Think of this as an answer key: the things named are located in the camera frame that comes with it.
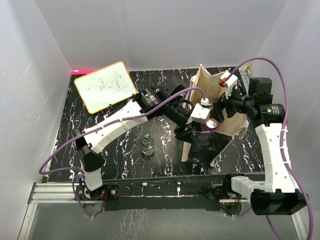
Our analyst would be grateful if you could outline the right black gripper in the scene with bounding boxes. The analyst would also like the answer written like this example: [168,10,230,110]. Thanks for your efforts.
[209,83,255,123]

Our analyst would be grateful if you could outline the purple soda can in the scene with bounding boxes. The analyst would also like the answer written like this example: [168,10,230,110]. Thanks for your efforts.
[204,118,218,132]

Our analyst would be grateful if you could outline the beige canvas tote bag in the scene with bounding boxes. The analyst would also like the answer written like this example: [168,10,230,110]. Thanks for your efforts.
[181,65,249,167]

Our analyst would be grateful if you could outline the clear glass bottle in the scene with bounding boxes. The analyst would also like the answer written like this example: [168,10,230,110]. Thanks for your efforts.
[141,133,155,157]

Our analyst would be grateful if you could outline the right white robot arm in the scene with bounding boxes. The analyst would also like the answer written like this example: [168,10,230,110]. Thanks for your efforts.
[213,77,307,216]

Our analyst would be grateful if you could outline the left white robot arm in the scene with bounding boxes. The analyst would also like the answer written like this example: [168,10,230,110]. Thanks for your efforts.
[73,79,198,200]

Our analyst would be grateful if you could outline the pink red marker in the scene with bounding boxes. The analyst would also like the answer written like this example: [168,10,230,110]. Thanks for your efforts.
[71,70,94,76]

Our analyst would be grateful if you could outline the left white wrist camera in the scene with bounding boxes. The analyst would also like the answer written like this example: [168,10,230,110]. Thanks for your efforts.
[187,98,210,124]

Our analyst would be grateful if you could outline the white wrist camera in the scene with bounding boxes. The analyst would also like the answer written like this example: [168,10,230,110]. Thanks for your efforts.
[218,71,238,99]
[187,98,210,124]

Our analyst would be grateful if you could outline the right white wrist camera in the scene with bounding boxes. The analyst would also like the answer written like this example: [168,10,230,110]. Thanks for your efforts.
[218,71,238,99]

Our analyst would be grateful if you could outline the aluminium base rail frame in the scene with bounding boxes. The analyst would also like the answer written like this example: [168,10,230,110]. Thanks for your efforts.
[17,67,308,240]

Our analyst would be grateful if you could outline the small whiteboard orange frame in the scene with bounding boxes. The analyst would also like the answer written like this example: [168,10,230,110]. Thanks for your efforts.
[74,61,138,115]

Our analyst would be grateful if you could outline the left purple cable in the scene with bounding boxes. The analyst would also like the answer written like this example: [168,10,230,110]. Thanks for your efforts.
[38,87,208,221]

